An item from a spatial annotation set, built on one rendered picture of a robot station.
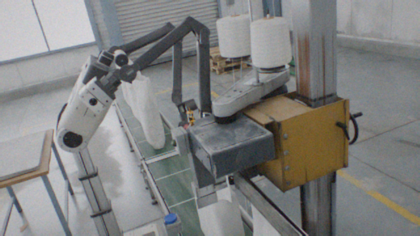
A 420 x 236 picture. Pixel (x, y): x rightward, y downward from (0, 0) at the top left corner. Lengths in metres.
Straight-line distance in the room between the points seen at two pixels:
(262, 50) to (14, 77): 8.06
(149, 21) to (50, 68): 2.70
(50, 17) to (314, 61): 7.75
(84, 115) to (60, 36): 7.03
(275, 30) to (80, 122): 1.06
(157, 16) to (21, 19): 3.12
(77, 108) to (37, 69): 7.16
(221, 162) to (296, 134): 0.34
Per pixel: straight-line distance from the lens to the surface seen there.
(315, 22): 1.29
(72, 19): 8.64
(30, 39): 8.72
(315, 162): 1.39
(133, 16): 8.71
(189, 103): 1.96
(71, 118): 1.73
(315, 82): 1.33
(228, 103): 1.21
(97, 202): 2.07
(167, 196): 2.59
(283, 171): 1.30
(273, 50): 1.15
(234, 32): 1.36
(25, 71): 8.85
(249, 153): 1.11
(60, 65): 8.77
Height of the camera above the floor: 1.84
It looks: 23 degrees down
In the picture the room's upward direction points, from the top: 10 degrees counter-clockwise
